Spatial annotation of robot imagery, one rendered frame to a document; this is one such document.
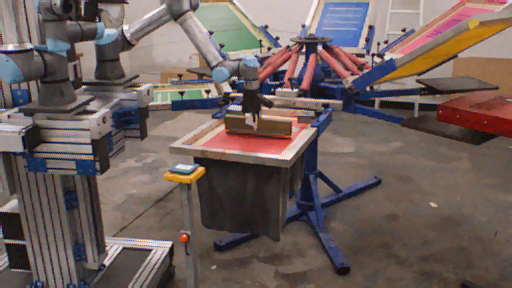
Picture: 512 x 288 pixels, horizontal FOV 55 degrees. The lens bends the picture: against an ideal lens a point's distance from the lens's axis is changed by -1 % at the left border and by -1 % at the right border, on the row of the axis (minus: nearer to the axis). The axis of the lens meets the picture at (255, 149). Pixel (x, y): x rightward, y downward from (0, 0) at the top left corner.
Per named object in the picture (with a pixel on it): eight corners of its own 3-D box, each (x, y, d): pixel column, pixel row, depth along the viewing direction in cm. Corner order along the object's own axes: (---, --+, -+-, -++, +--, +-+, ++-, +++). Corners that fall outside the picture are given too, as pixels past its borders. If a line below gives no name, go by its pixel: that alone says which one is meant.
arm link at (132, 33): (98, 37, 251) (183, -16, 230) (113, 34, 265) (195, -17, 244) (110, 59, 253) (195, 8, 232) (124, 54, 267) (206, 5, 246)
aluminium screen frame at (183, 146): (289, 167, 212) (289, 159, 211) (169, 153, 232) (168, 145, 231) (330, 118, 281) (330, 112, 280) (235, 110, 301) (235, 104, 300)
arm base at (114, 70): (89, 80, 244) (86, 60, 241) (102, 74, 258) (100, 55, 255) (117, 80, 241) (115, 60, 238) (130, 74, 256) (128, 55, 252)
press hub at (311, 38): (327, 227, 358) (333, 37, 312) (275, 219, 371) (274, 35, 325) (338, 205, 392) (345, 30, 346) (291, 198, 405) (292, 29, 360)
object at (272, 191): (280, 244, 237) (280, 159, 222) (196, 229, 252) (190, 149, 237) (282, 241, 239) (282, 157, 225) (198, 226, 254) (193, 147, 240)
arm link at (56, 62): (76, 76, 202) (71, 43, 197) (46, 82, 191) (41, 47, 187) (58, 73, 208) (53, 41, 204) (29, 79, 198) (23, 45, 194)
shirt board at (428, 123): (513, 140, 266) (515, 126, 263) (475, 158, 242) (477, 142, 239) (329, 97, 364) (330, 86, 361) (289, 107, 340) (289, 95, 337)
